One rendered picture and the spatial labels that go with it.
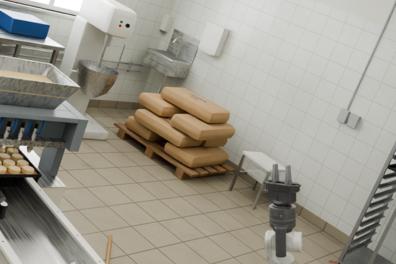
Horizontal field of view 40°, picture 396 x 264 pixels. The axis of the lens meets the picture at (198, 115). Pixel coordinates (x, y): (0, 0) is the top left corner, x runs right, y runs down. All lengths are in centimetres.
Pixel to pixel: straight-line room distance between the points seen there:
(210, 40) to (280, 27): 88
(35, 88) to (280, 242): 117
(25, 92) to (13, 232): 57
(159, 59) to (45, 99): 427
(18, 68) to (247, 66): 402
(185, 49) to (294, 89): 160
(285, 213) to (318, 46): 412
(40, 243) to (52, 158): 61
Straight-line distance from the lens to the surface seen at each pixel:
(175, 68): 652
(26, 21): 518
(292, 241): 185
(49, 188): 254
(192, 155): 548
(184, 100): 570
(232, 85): 632
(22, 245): 209
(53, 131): 250
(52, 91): 235
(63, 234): 217
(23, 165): 249
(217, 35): 637
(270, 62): 607
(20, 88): 229
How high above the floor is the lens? 194
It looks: 14 degrees down
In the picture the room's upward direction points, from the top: 21 degrees clockwise
